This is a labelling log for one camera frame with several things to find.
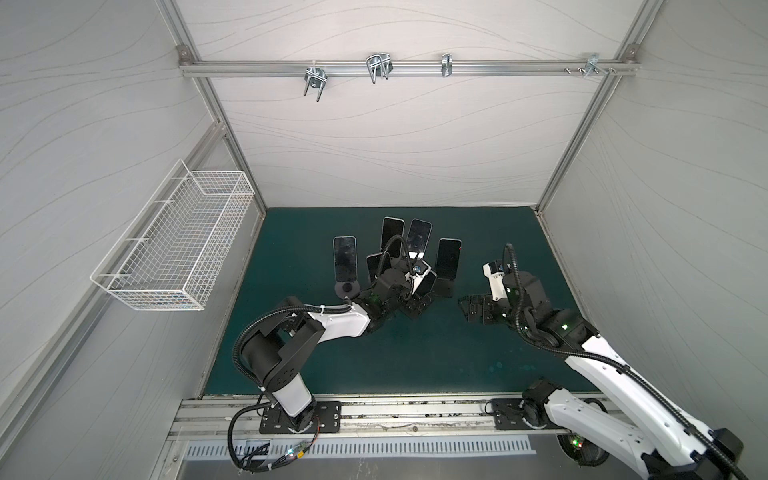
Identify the black corrugated right cable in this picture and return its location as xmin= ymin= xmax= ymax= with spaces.
xmin=502 ymin=242 xmax=751 ymax=480

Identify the metal u-bolt clamp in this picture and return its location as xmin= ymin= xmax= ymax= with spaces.
xmin=365 ymin=52 xmax=393 ymax=84
xmin=303 ymin=66 xmax=328 ymax=102

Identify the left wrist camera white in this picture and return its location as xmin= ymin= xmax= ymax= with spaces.
xmin=411 ymin=263 xmax=433 ymax=295

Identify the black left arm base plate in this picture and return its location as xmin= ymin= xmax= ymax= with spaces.
xmin=259 ymin=400 xmax=341 ymax=435

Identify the aluminium top cross bar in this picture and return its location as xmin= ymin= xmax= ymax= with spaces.
xmin=179 ymin=57 xmax=641 ymax=78

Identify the white slotted cable duct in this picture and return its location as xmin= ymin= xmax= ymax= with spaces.
xmin=184 ymin=434 xmax=537 ymax=461

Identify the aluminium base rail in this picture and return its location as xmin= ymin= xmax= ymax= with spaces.
xmin=168 ymin=392 xmax=522 ymax=440

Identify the pink phone on back stand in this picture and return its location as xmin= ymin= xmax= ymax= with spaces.
xmin=406 ymin=218 xmax=432 ymax=260

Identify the metal u-bolt clamp middle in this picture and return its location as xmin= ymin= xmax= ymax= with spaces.
xmin=365 ymin=52 xmax=393 ymax=84

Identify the phone on far-left stand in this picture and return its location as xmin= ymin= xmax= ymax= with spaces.
xmin=333 ymin=235 xmax=358 ymax=282

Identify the small metal bracket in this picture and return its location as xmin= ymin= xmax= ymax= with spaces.
xmin=441 ymin=53 xmax=453 ymax=78

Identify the silver phone black screen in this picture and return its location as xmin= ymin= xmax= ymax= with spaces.
xmin=414 ymin=271 xmax=437 ymax=298

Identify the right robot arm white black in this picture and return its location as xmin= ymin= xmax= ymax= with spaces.
xmin=467 ymin=261 xmax=746 ymax=479

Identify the metal bolt bracket right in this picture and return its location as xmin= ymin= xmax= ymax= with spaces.
xmin=564 ymin=54 xmax=618 ymax=78

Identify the metal u-bolt clamp left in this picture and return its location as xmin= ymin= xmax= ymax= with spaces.
xmin=303 ymin=66 xmax=328 ymax=102

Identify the purple phone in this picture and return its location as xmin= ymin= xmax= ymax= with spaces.
xmin=366 ymin=252 xmax=391 ymax=283

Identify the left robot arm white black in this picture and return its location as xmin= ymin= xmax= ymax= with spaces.
xmin=231 ymin=266 xmax=437 ymax=433

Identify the white wire basket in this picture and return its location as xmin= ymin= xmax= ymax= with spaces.
xmin=90 ymin=160 xmax=254 ymax=311

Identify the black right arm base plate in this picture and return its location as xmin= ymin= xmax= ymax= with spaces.
xmin=490 ymin=398 xmax=548 ymax=431

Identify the teal phone on black stand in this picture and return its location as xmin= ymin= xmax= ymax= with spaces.
xmin=435 ymin=238 xmax=462 ymax=281

